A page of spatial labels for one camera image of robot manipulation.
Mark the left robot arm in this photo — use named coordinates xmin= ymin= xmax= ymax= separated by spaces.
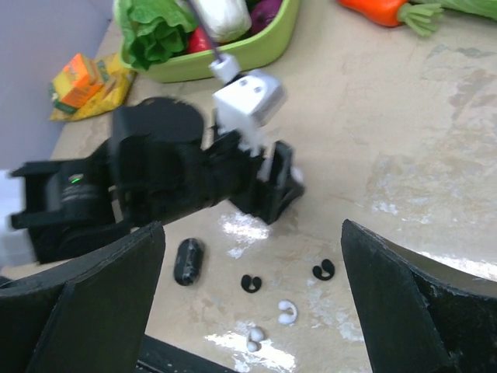
xmin=1 ymin=97 xmax=304 ymax=264

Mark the orange toy carrot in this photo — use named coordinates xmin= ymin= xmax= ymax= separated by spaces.
xmin=337 ymin=0 xmax=443 ymax=37

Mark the black earbud charging case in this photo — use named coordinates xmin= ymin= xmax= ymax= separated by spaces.
xmin=173 ymin=238 xmax=205 ymax=286

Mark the black earbud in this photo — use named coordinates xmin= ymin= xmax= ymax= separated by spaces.
xmin=241 ymin=274 xmax=262 ymax=294
xmin=312 ymin=259 xmax=335 ymax=281

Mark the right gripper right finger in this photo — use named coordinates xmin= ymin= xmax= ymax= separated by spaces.
xmin=341 ymin=220 xmax=496 ymax=372

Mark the orange juice box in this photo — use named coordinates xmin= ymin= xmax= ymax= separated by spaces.
xmin=48 ymin=53 xmax=108 ymax=114

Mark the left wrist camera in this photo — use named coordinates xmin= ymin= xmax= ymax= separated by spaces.
xmin=210 ymin=53 xmax=287 ymax=130

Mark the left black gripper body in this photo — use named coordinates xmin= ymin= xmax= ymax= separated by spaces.
xmin=206 ymin=131 xmax=305 ymax=224

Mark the green lettuce in basket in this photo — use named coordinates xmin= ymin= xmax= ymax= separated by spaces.
xmin=113 ymin=0 xmax=197 ymax=71

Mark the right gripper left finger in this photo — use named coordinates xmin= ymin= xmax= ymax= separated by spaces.
xmin=1 ymin=223 xmax=165 ymax=372

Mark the yellow napa cabbage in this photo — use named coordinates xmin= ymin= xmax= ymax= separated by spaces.
xmin=193 ymin=0 xmax=252 ymax=44

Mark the white earbud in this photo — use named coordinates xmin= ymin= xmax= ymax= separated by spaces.
xmin=278 ymin=299 xmax=298 ymax=326
xmin=246 ymin=326 xmax=265 ymax=353

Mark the white earbud charging case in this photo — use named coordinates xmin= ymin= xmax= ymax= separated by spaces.
xmin=291 ymin=167 xmax=304 ymax=184

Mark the yellow snack bag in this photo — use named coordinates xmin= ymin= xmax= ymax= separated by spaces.
xmin=50 ymin=54 xmax=135 ymax=122

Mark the black earbud right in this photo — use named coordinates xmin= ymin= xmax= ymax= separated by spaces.
xmin=312 ymin=259 xmax=335 ymax=281

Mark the red tomato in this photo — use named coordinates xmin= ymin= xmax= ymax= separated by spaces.
xmin=186 ymin=26 xmax=211 ymax=54

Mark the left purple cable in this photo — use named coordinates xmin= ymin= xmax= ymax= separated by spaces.
xmin=188 ymin=0 xmax=224 ymax=61

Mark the white earbud front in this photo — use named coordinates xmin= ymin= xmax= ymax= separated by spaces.
xmin=246 ymin=326 xmax=265 ymax=353

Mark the purple onion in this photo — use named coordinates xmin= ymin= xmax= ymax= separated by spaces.
xmin=247 ymin=0 xmax=283 ymax=36

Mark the green plastic basket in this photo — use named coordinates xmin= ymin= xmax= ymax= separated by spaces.
xmin=136 ymin=0 xmax=301 ymax=83

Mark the black earbud near centre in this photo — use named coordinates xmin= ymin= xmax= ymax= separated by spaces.
xmin=241 ymin=274 xmax=262 ymax=294

